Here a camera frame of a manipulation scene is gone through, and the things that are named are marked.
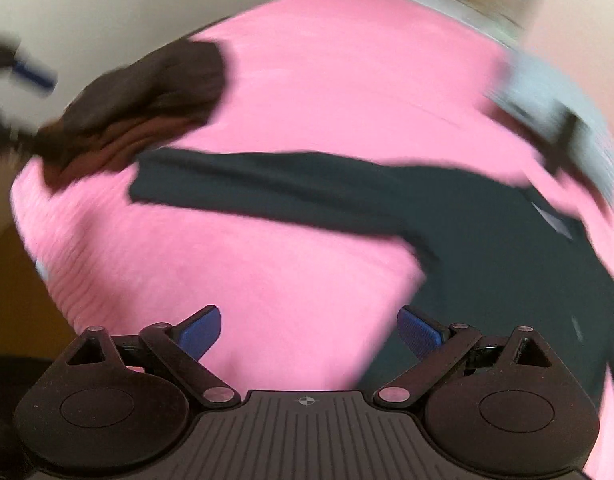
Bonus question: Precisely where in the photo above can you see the black garment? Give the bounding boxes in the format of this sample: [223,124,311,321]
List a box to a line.
[128,150,614,411]

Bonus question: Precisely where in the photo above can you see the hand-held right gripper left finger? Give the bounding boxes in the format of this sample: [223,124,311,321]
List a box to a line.
[57,304,242,409]

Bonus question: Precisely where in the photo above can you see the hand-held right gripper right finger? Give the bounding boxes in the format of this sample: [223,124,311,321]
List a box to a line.
[373,305,562,408]

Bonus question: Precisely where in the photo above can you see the dark brown garment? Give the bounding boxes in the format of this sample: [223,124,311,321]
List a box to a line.
[34,40,227,188]

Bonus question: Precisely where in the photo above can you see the grey pillow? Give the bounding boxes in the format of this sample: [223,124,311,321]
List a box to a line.
[487,50,614,208]

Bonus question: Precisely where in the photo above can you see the pink bed blanket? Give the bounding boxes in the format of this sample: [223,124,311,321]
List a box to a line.
[9,0,614,480]

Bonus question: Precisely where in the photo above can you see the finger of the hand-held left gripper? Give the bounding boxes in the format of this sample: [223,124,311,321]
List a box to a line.
[0,40,58,94]

